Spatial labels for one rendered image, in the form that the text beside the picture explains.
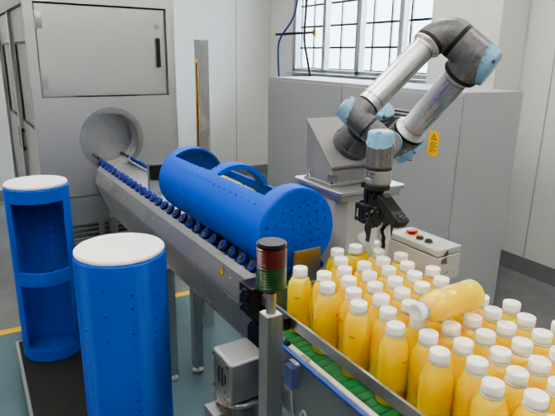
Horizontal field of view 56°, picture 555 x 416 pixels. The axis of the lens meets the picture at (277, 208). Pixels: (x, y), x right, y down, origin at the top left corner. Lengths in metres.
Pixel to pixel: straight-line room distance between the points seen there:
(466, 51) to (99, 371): 1.48
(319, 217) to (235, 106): 5.50
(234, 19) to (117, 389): 5.81
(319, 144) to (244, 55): 5.17
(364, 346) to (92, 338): 0.87
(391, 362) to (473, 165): 2.19
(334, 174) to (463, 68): 0.60
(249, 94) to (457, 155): 4.48
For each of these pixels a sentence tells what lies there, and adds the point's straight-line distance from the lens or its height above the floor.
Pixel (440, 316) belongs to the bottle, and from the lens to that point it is 1.16.
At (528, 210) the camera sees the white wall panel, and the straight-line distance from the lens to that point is 4.42.
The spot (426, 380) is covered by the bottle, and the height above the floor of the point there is 1.03.
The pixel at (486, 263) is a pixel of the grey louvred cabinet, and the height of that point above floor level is 0.38.
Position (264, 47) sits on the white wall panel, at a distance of 7.28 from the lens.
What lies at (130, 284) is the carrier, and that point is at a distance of 1.63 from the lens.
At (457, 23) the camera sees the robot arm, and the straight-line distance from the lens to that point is 1.74.
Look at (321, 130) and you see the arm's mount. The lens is 2.08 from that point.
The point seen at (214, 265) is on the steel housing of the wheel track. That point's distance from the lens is 1.96.
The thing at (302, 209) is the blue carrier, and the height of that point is 1.16.
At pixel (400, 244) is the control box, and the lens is 1.66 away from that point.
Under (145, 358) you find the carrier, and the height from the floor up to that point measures 0.70.
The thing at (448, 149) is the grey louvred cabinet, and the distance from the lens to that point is 3.14.
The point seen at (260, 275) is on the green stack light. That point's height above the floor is 1.19.
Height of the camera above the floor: 1.62
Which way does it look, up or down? 16 degrees down
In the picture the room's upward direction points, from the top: 1 degrees clockwise
